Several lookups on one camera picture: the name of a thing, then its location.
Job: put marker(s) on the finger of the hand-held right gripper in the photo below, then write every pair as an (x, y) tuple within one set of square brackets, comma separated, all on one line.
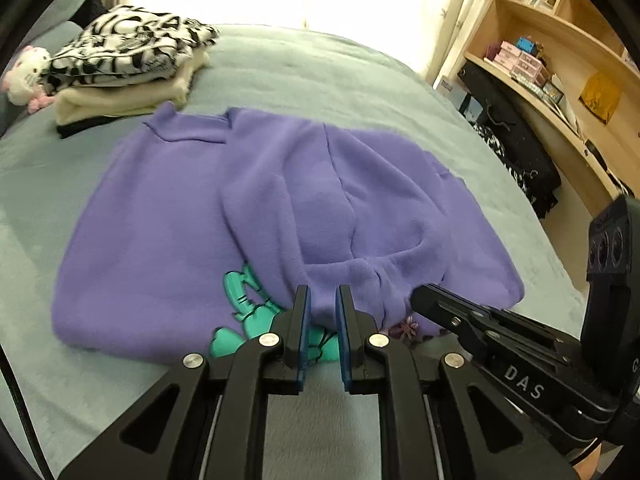
[(520, 375)]

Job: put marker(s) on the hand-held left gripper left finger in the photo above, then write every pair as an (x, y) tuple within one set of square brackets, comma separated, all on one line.
[(303, 340)]

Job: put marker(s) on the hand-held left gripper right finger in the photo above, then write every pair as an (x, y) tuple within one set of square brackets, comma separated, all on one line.
[(344, 340)]

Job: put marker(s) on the purple sweater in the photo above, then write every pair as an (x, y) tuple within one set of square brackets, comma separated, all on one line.
[(150, 235)]

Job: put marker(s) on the person's right forearm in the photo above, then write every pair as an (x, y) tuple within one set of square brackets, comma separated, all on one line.
[(586, 465)]

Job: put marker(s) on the large black bag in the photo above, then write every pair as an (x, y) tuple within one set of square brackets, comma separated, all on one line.
[(520, 130)]

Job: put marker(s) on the yellow bag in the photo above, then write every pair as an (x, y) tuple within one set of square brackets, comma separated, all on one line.
[(600, 95)]

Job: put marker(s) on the wooden bookshelf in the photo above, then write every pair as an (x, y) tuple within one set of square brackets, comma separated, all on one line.
[(575, 50)]

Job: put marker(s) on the stack of pink boxes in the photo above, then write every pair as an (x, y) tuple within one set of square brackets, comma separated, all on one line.
[(522, 62)]

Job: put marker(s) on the white blue box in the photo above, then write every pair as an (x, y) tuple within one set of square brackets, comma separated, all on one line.
[(457, 95)]

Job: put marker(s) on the small blue box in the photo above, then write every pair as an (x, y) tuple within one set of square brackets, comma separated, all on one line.
[(526, 44)]

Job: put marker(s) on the grey-green bed blanket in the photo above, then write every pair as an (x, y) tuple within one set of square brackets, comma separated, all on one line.
[(325, 75)]

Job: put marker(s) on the black white patterned folded garment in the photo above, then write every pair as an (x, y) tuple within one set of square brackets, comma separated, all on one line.
[(125, 45)]

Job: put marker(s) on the white plush toy pink feet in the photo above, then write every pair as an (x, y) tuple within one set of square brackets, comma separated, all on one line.
[(25, 75)]

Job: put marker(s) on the dark cloth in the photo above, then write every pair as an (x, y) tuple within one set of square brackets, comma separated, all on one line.
[(97, 10)]

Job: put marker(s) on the grey pillow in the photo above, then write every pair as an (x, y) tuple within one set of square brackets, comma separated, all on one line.
[(50, 15)]

